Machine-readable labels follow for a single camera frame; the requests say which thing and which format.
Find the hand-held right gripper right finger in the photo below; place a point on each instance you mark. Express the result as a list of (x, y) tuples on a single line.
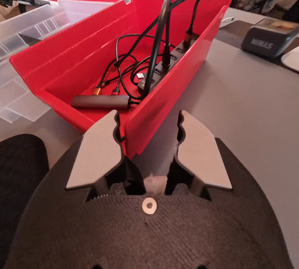
[(203, 156)]

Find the grey usb hub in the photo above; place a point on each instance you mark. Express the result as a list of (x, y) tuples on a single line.
[(98, 103)]

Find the white small plug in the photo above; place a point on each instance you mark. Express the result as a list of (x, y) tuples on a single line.
[(227, 20)]

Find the person's right hand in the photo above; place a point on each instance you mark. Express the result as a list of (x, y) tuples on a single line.
[(155, 184)]

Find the black flat pouch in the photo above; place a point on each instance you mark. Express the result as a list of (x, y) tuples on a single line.
[(29, 40)]

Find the black multi-port usb hub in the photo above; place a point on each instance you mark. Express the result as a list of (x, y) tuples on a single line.
[(161, 70)]

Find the black bumpy round mat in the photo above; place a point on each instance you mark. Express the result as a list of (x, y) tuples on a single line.
[(18, 168)]

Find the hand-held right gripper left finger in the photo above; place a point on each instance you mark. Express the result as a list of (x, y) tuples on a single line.
[(95, 154)]

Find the dark grey small box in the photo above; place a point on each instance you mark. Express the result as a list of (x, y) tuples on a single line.
[(266, 40)]

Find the white plastic bin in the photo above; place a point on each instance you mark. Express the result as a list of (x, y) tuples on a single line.
[(23, 32)]

